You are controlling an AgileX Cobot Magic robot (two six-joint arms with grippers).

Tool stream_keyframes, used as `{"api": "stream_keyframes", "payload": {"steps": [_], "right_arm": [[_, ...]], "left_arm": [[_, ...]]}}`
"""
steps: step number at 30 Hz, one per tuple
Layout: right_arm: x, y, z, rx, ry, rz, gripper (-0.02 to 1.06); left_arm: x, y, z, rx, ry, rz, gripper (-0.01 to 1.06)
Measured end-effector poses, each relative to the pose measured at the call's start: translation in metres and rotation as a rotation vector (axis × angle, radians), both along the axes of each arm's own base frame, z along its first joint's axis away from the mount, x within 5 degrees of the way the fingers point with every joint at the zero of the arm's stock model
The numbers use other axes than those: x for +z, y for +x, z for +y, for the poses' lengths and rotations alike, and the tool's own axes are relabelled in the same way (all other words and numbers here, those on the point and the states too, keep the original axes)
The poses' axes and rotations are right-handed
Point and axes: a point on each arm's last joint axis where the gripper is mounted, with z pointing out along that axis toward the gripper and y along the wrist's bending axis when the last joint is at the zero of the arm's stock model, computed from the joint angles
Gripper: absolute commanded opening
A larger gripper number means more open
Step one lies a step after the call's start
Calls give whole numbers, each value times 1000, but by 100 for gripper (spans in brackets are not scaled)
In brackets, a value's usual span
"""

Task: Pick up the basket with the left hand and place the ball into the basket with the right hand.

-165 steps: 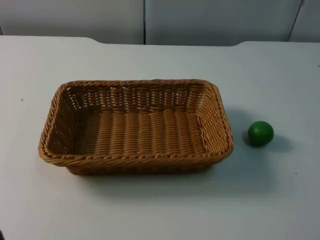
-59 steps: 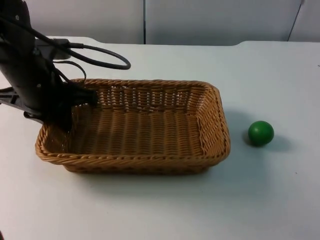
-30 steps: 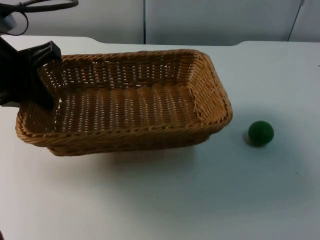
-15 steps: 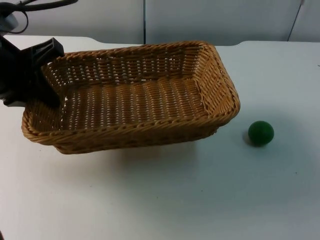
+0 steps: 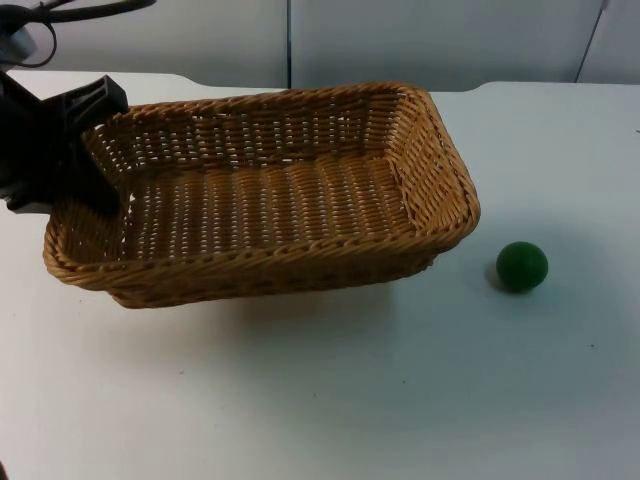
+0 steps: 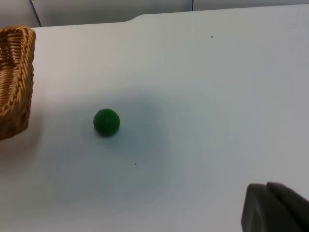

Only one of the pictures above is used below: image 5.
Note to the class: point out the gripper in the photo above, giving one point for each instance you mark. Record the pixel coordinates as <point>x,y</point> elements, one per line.
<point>25,150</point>

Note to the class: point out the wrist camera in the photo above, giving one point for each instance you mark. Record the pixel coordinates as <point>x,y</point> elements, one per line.
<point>17,44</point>

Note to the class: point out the light brown wicker basket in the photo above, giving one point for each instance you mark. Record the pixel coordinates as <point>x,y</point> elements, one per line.
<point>280,210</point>

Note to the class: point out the green ball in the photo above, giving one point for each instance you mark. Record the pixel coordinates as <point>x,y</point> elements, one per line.
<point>522,265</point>

